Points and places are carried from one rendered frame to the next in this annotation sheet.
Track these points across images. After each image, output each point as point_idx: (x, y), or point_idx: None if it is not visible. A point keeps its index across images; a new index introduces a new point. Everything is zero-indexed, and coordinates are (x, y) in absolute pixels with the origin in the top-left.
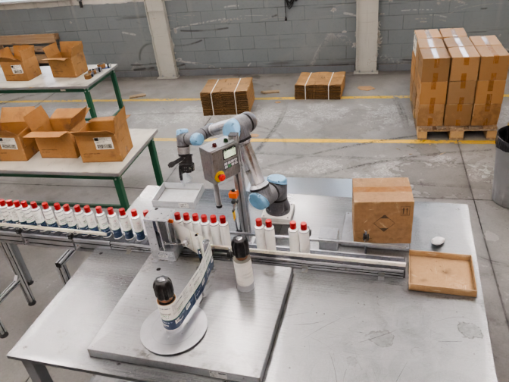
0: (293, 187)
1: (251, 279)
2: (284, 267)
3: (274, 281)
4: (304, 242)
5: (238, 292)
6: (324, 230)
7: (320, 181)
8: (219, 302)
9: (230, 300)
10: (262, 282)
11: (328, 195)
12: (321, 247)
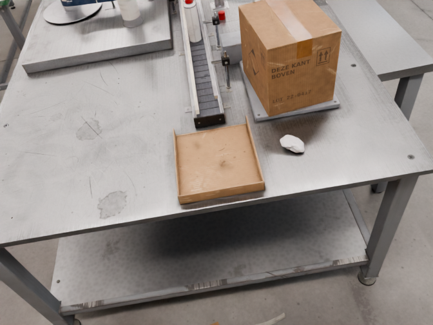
0: (343, 0)
1: (126, 15)
2: (167, 34)
3: (144, 35)
4: (185, 19)
5: (122, 22)
6: (237, 33)
7: (377, 13)
8: (107, 17)
9: (111, 22)
10: (141, 29)
11: (346, 28)
12: (221, 49)
